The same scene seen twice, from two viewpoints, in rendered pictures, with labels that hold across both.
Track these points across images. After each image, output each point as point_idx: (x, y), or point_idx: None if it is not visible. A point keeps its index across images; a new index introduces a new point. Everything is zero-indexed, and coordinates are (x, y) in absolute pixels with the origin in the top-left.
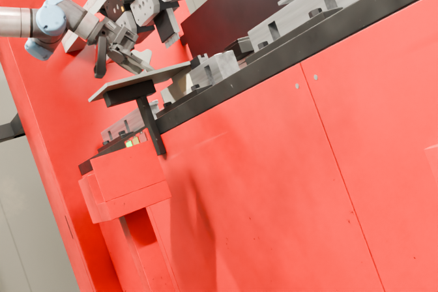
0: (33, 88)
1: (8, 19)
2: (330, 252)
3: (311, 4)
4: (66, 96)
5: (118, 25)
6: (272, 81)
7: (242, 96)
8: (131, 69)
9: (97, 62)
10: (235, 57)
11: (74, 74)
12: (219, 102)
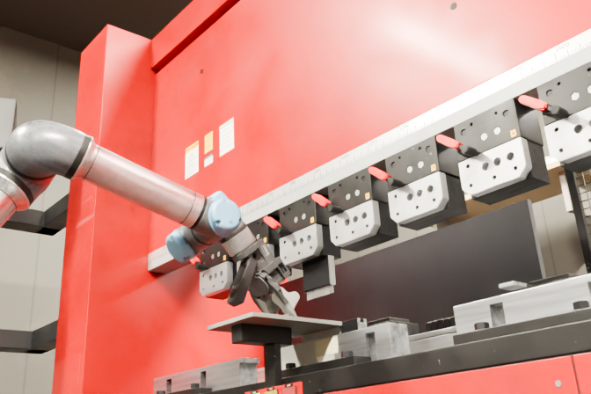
0: (98, 298)
1: (180, 198)
2: None
3: (569, 295)
4: (130, 320)
5: (272, 254)
6: (515, 368)
7: (454, 378)
8: (266, 309)
9: (239, 285)
10: None
11: (148, 299)
12: (409, 378)
